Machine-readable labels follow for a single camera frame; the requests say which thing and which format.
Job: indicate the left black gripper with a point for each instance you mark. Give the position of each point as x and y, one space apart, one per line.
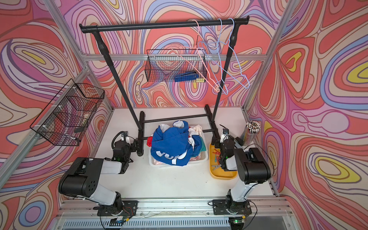
132 146

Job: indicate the white grey clothespin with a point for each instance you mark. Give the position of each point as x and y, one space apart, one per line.
214 167

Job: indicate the pink printed jacket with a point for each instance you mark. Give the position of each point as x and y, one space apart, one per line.
195 131

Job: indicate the blue red white jacket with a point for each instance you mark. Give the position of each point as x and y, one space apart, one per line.
173 145

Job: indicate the light blue hanger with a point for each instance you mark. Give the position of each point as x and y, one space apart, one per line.
212 52

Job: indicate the green jacket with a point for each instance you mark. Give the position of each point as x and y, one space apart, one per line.
203 146

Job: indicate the pink hanger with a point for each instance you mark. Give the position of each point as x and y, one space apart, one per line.
198 57

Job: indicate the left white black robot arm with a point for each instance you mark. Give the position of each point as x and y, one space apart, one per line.
81 180

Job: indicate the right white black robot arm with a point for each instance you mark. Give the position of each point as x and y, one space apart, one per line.
252 170

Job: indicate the grey stapler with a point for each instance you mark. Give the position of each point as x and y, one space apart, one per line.
239 141

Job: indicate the white perforated plastic basket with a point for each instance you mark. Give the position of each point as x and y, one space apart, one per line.
202 157

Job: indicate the yellow plastic tray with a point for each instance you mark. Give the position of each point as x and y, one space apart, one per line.
219 173

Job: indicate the black clothes rack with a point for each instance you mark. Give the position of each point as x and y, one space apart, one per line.
95 30

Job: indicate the cup of coloured pencils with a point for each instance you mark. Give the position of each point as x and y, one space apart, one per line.
251 130

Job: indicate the blue brush in basket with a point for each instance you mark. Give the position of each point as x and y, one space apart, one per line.
188 76

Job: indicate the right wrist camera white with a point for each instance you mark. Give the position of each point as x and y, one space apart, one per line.
224 135

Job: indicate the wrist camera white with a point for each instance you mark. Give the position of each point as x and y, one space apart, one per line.
224 135
125 136

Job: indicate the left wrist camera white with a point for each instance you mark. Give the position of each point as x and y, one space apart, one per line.
125 136

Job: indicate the black wire basket left wall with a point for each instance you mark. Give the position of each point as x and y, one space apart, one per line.
66 118

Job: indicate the black wire basket wall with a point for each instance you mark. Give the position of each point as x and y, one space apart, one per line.
163 64
66 118

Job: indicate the black wire basket back wall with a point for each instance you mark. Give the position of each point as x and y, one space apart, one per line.
163 64

